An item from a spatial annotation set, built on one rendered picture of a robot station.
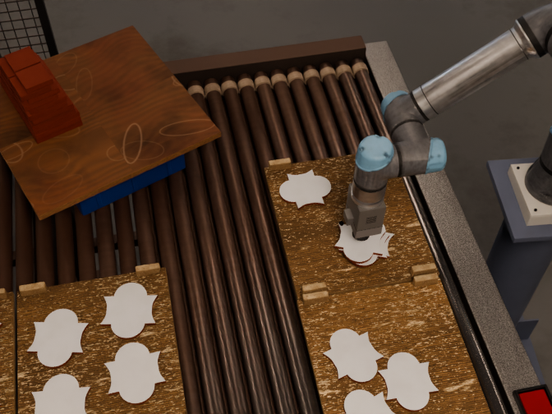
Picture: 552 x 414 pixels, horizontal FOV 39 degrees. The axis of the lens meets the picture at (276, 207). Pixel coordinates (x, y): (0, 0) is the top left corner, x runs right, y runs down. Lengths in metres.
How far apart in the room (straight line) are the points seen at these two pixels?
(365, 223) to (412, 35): 2.27
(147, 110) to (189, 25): 1.91
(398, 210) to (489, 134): 1.60
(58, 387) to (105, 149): 0.61
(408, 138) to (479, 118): 1.93
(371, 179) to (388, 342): 0.38
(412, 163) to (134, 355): 0.74
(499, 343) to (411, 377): 0.24
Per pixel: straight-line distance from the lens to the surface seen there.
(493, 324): 1.89
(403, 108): 1.75
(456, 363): 1.79
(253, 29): 3.92
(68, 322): 1.83
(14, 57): 2.03
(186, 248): 1.93
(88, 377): 1.77
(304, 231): 1.93
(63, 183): 1.95
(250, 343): 1.78
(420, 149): 1.67
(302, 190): 1.99
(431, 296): 1.86
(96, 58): 2.24
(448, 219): 2.03
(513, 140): 3.56
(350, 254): 1.86
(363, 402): 1.71
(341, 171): 2.06
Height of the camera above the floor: 2.50
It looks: 53 degrees down
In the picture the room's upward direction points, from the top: 1 degrees clockwise
